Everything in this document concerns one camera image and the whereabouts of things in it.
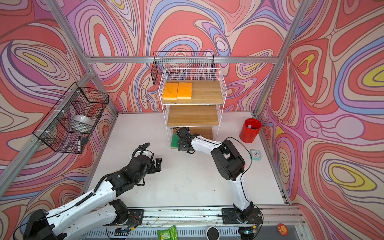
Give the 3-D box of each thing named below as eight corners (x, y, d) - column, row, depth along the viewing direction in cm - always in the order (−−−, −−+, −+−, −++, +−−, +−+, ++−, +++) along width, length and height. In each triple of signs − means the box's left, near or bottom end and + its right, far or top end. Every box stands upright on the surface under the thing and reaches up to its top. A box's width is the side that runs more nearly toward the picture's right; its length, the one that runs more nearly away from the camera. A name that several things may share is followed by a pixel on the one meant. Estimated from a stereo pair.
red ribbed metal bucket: (241, 142, 104) (246, 130, 93) (238, 130, 111) (242, 118, 100) (256, 142, 104) (263, 130, 93) (252, 130, 111) (259, 118, 100)
